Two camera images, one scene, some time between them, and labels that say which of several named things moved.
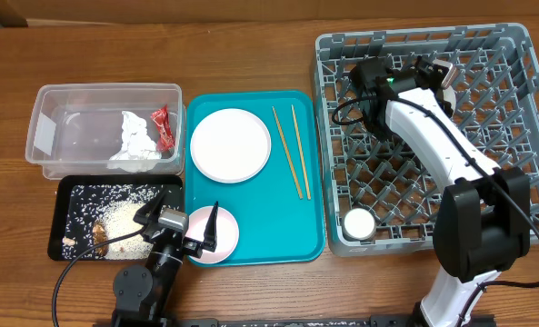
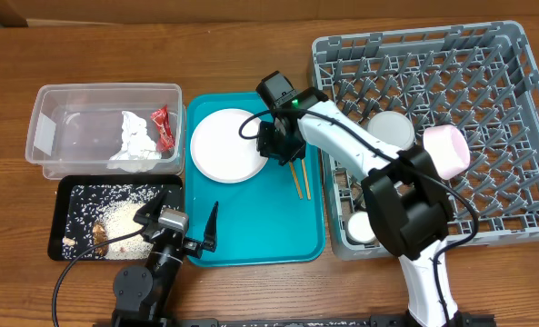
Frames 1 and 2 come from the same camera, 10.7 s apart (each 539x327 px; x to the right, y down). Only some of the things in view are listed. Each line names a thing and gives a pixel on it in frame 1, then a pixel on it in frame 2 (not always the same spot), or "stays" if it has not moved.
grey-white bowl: x=449 y=95 -> x=391 y=129
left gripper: x=195 y=247 stays
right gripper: x=444 y=104 -> x=274 y=144
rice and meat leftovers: x=95 y=213 stays
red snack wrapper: x=165 y=140 stays
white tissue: x=138 y=150 stays
